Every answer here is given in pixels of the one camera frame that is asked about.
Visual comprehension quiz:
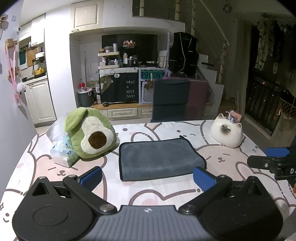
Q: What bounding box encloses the plastic tissue pack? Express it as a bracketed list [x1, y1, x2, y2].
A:
[46, 113, 79, 168]

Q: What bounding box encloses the black have a nice day cloth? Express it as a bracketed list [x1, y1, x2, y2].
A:
[100, 72, 139, 104]

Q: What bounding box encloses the small orange picture card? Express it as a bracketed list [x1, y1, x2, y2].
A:
[227, 110, 242, 124]

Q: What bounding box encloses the white ceramic cat figurine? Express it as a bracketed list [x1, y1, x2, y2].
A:
[210, 113, 243, 148]

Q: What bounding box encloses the dark grey trash bin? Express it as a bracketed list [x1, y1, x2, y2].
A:
[77, 82, 93, 108]

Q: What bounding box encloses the green avocado plush toy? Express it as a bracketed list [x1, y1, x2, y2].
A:
[65, 107, 117, 159]

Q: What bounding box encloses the white kitchen cabinet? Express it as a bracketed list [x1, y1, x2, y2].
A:
[25, 78, 56, 125]

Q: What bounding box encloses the dark blue floor chair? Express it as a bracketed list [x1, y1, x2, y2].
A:
[151, 78, 191, 123]

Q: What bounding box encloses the teal poison sign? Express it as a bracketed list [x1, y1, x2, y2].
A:
[139, 70, 165, 80]

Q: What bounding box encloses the cream tiered shelf rack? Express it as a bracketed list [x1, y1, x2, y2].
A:
[98, 52, 120, 70]

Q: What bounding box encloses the maroon floor chair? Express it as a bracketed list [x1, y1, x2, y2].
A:
[186, 79, 209, 121]

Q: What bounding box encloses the white drawer cabinet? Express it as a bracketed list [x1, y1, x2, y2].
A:
[92, 103, 153, 121]

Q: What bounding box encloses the grey blue towel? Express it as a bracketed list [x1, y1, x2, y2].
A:
[118, 136, 207, 182]

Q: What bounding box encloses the cartoon printed tablecloth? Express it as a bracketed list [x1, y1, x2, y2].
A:
[1, 120, 295, 240]

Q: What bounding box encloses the black hanging jacket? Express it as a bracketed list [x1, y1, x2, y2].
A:
[169, 32, 199, 78]

